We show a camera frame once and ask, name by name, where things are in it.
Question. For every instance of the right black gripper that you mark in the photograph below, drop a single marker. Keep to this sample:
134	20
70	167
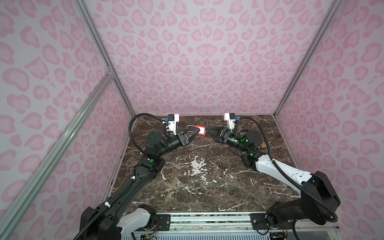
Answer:
224	136

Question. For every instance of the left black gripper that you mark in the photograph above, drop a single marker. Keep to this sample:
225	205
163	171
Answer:
183	137

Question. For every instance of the red padlock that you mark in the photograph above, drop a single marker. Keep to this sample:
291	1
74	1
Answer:
202	129

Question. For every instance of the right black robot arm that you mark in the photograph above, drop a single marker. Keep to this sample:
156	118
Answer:
318	200

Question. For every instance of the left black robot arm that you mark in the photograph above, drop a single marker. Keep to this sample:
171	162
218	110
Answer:
101	223

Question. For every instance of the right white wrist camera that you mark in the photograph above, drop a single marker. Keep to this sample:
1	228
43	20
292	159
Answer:
231	120

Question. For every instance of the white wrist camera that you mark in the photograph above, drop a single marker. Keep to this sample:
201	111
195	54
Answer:
231	120
170	124

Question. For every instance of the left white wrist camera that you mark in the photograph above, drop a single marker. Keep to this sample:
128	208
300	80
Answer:
170	124

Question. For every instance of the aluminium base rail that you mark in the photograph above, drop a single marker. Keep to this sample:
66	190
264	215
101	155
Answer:
236	226

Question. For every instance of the diagonal aluminium frame strut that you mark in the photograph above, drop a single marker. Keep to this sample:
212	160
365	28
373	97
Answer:
20	205

